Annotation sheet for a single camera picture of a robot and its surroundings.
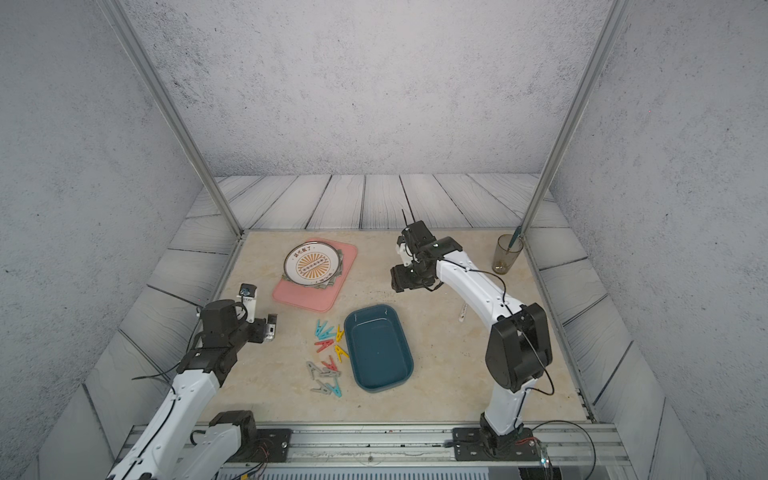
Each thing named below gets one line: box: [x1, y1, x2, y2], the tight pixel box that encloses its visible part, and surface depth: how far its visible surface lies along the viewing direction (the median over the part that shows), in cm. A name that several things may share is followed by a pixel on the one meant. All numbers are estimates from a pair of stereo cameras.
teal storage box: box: [344, 304, 415, 393], surface depth 91 cm
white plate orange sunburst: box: [283, 241, 340, 286], surface depth 110 cm
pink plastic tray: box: [272, 239, 358, 313], surface depth 106 cm
